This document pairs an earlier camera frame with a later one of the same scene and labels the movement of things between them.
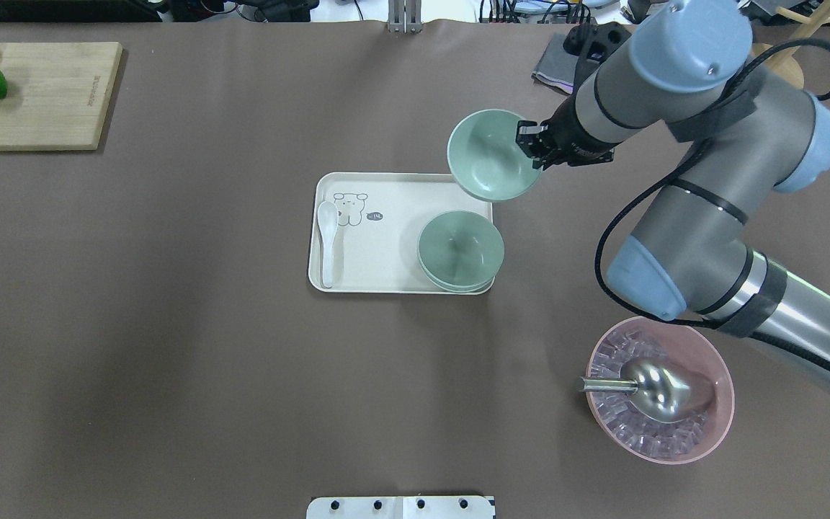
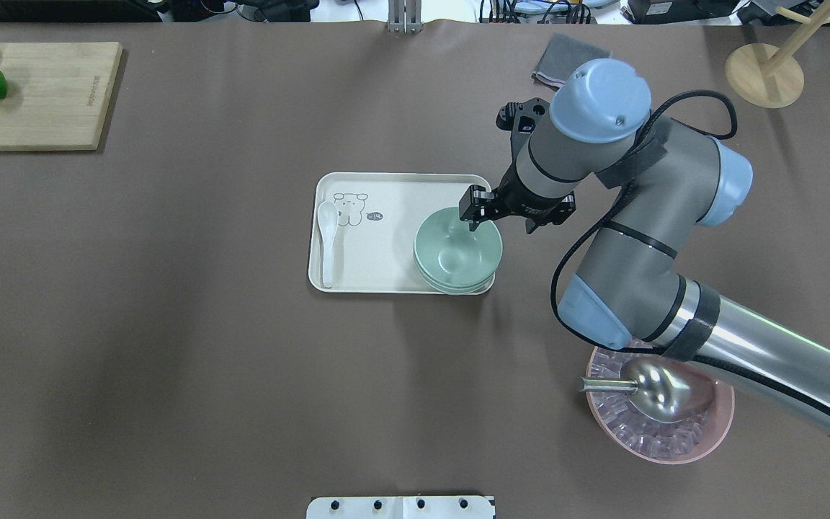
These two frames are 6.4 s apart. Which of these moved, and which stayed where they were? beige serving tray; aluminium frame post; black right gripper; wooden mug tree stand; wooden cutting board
Moved: black right gripper
Stayed: wooden mug tree stand; beige serving tray; wooden cutting board; aluminium frame post
